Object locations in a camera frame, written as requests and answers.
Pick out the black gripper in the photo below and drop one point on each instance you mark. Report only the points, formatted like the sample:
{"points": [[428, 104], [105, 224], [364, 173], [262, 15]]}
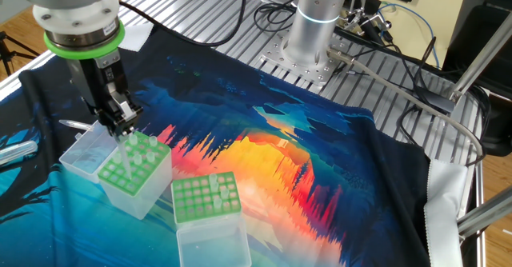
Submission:
{"points": [[100, 79]]}

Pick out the black office chair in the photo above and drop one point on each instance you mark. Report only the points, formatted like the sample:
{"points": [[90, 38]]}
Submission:
{"points": [[468, 27]]}

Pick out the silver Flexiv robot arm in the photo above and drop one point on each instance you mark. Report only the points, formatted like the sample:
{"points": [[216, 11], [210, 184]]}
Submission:
{"points": [[316, 31]]}

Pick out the aluminium frame beam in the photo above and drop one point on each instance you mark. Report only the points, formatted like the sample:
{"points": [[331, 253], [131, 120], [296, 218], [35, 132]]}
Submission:
{"points": [[488, 211]]}

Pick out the slim blue-capped conical tube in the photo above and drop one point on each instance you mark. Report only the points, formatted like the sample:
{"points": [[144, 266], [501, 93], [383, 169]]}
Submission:
{"points": [[74, 123]]}

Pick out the silver metal clamp stand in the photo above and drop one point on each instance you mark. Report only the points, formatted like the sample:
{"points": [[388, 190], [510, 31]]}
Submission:
{"points": [[378, 19]]}

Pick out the slanted aluminium frame post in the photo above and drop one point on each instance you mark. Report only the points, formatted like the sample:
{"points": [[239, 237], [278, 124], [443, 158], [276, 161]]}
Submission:
{"points": [[480, 55]]}

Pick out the black tripod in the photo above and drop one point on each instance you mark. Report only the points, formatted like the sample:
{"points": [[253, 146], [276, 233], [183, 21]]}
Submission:
{"points": [[5, 55]]}

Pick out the printed sunset landscape cloth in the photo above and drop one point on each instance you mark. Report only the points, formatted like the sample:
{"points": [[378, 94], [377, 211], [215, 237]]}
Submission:
{"points": [[340, 199]]}

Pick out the clear box green tip rack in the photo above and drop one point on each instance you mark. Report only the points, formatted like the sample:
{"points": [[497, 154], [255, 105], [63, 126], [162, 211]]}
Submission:
{"points": [[140, 199], [212, 247]]}

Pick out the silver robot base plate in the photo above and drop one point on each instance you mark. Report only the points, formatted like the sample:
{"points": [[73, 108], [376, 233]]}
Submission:
{"points": [[320, 75]]}

